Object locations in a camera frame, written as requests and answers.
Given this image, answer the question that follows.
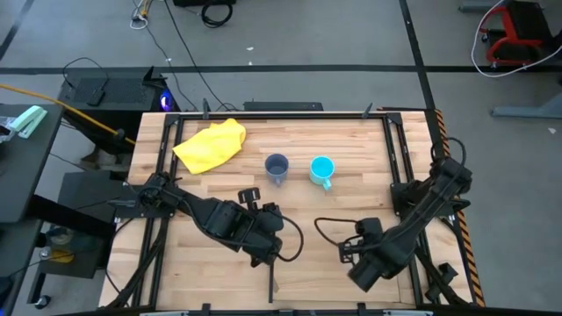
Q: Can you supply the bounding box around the light wooden shelf board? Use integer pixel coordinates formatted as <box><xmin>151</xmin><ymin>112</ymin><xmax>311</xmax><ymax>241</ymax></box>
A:
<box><xmin>270</xmin><ymin>258</ymin><xmax>417</xmax><ymax>305</ymax></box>

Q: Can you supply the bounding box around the black cable bundle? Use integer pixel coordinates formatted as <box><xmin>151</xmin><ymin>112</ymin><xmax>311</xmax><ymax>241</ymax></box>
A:
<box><xmin>104</xmin><ymin>215</ymin><xmax>170</xmax><ymax>309</ymax></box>
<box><xmin>414</xmin><ymin>213</ymin><xmax>469</xmax><ymax>306</ymax></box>

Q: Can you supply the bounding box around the yellow cable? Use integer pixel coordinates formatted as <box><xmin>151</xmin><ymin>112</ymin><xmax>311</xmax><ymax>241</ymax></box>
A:
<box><xmin>0</xmin><ymin>82</ymin><xmax>136</xmax><ymax>147</ymax></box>

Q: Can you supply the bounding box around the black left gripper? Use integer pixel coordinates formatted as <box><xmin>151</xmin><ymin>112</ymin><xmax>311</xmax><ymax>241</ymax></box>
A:
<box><xmin>241</xmin><ymin>204</ymin><xmax>285</xmax><ymax>269</ymax></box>

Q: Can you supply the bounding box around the grey table foot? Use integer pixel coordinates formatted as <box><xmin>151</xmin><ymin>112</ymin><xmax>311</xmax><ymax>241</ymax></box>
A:
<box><xmin>490</xmin><ymin>90</ymin><xmax>562</xmax><ymax>119</ymax></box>

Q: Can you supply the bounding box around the teal mug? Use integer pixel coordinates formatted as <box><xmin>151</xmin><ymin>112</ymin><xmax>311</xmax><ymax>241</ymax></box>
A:
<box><xmin>308</xmin><ymin>155</ymin><xmax>336</xmax><ymax>191</ymax></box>

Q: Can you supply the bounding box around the red and black stool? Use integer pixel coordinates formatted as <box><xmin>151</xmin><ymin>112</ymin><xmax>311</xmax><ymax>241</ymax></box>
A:
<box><xmin>478</xmin><ymin>0</ymin><xmax>557</xmax><ymax>69</ymax></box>

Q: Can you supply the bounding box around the black left camera cable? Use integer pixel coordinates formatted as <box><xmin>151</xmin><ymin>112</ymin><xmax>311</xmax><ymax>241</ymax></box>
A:
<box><xmin>274</xmin><ymin>212</ymin><xmax>305</xmax><ymax>263</ymax></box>

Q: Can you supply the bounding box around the black right camera cable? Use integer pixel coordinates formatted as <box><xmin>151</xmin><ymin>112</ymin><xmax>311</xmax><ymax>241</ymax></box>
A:
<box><xmin>313</xmin><ymin>217</ymin><xmax>357</xmax><ymax>249</ymax></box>

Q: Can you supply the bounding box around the mint green stapler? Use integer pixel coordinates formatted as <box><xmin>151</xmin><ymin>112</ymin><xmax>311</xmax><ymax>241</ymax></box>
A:
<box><xmin>11</xmin><ymin>104</ymin><xmax>48</xmax><ymax>140</ymax></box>

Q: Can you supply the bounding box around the black computer case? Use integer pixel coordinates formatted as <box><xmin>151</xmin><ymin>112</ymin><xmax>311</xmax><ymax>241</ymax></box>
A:
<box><xmin>58</xmin><ymin>65</ymin><xmax>179</xmax><ymax>154</ymax></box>

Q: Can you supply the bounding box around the black power strip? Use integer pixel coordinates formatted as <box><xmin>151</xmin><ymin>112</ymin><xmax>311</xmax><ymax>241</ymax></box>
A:
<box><xmin>242</xmin><ymin>101</ymin><xmax>325</xmax><ymax>112</ymax></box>

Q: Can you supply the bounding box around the small black box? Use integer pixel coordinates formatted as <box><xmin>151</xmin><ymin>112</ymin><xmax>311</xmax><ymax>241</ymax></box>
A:
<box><xmin>86</xmin><ymin>89</ymin><xmax>106</xmax><ymax>107</ymax></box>

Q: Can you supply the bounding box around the clear tape roll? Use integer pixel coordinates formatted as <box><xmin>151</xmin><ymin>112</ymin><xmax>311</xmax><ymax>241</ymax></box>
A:
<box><xmin>47</xmin><ymin>225</ymin><xmax>75</xmax><ymax>247</ymax></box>

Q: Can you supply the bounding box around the coiled black cable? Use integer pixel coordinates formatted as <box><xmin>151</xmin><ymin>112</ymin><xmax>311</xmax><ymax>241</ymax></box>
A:
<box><xmin>200</xmin><ymin>2</ymin><xmax>234</xmax><ymax>29</ymax></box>

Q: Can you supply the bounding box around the yellow round item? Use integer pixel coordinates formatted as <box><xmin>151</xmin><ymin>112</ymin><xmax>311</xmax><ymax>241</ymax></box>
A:
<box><xmin>47</xmin><ymin>248</ymin><xmax>76</xmax><ymax>265</ymax></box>

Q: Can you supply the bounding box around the grey mug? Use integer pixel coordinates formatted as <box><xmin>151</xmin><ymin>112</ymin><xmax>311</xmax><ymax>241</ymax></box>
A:
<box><xmin>263</xmin><ymin>153</ymin><xmax>290</xmax><ymax>186</ymax></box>

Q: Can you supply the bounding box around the long black floor cable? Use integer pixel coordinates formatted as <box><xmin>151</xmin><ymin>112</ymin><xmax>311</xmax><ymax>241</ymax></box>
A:
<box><xmin>162</xmin><ymin>0</ymin><xmax>241</xmax><ymax>112</ymax></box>

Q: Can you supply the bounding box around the black table rig frame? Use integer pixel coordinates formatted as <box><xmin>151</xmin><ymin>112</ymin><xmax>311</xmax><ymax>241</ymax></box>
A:
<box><xmin>131</xmin><ymin>98</ymin><xmax>440</xmax><ymax>316</ymax></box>

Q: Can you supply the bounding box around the orange black hazard tape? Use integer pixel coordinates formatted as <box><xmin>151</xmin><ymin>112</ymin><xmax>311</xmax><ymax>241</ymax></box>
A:
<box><xmin>433</xmin><ymin>109</ymin><xmax>486</xmax><ymax>308</ymax></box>

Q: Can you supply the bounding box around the black side desk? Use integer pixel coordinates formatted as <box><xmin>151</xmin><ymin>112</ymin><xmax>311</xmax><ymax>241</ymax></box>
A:
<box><xmin>0</xmin><ymin>103</ymin><xmax>66</xmax><ymax>224</ymax></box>

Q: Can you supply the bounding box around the black rolling cart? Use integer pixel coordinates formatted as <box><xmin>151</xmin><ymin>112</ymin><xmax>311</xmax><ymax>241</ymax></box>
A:
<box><xmin>25</xmin><ymin>169</ymin><xmax>129</xmax><ymax>308</ymax></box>

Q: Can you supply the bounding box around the yellow cloth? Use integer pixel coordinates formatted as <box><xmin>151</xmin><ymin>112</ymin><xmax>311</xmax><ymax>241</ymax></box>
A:
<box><xmin>172</xmin><ymin>118</ymin><xmax>247</xmax><ymax>176</ymax></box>

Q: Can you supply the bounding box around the white cable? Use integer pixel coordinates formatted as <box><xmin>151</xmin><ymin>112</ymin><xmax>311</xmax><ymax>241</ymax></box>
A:
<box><xmin>470</xmin><ymin>0</ymin><xmax>562</xmax><ymax>79</ymax></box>

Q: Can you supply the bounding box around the black camera cable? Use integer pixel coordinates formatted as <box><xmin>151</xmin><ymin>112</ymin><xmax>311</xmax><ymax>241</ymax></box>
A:
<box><xmin>313</xmin><ymin>217</ymin><xmax>357</xmax><ymax>249</ymax></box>
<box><xmin>274</xmin><ymin>212</ymin><xmax>305</xmax><ymax>263</ymax></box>

